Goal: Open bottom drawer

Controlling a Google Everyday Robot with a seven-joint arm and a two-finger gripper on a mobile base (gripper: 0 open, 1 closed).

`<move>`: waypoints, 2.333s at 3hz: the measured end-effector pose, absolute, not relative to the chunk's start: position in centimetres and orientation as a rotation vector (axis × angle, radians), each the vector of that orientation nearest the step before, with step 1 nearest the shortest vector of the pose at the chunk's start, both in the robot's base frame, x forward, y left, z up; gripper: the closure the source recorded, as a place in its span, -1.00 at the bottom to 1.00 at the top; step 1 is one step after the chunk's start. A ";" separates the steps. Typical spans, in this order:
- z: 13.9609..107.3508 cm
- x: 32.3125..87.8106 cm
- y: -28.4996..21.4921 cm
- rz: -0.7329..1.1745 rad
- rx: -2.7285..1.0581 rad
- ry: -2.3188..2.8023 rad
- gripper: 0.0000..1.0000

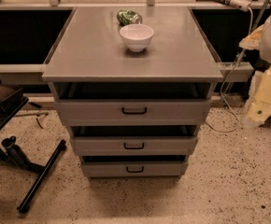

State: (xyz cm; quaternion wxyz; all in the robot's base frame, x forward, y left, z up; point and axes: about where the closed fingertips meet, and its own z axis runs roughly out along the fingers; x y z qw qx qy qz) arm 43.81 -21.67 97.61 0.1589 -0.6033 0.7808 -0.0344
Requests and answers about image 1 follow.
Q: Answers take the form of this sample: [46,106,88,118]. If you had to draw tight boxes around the grey bottom drawer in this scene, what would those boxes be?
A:
[81,161,188,178]

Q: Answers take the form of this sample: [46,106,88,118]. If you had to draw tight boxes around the grey middle drawer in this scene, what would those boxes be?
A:
[70,136,197,156]

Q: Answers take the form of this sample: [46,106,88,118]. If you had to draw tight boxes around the grey drawer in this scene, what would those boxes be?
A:
[70,136,197,156]
[81,161,188,178]
[54,100,210,126]

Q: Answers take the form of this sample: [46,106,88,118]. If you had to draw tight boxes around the black table stand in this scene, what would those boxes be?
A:
[0,97,66,214]

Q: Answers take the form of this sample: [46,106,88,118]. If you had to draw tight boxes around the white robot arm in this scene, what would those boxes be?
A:
[239,15,271,128]

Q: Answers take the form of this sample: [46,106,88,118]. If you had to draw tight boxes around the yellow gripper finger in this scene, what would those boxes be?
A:
[243,103,271,128]

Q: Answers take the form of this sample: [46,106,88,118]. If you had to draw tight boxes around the white ceramic bowl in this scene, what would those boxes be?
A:
[120,24,154,52]

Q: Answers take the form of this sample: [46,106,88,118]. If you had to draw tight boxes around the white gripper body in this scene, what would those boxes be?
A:
[250,66,271,110]

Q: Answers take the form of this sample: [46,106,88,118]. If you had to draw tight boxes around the grey top drawer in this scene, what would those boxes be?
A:
[54,100,210,126]

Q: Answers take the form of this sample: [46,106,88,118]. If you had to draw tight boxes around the grey drawer cabinet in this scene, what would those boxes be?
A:
[43,7,222,165]

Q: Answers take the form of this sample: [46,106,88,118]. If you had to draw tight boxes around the grey workbench rail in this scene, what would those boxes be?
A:
[0,64,45,85]

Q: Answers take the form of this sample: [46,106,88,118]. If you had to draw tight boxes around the white power cable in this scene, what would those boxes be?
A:
[205,7,255,134]

